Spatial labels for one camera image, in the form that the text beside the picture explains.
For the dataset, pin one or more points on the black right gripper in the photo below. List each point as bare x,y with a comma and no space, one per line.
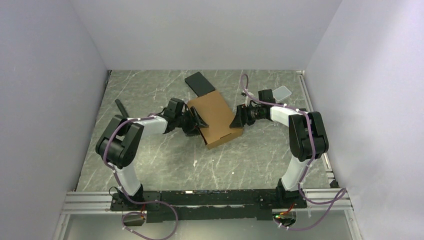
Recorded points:
238,120

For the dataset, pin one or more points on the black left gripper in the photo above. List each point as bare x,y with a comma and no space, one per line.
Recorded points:
196,121

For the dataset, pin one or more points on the brown cardboard box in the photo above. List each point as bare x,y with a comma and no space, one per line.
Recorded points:
214,110

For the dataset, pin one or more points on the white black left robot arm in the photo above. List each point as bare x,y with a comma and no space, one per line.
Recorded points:
120,141

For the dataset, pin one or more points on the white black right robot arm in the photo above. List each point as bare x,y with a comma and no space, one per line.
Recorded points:
307,135

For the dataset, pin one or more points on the small black box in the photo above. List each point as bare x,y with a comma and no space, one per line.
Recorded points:
199,84

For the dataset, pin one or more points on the white translucent plastic case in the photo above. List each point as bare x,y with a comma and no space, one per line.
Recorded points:
281,93

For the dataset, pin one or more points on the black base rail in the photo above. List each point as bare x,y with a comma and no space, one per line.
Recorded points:
168,205

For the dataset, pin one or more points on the aluminium frame rail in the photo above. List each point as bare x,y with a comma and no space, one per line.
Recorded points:
104,202

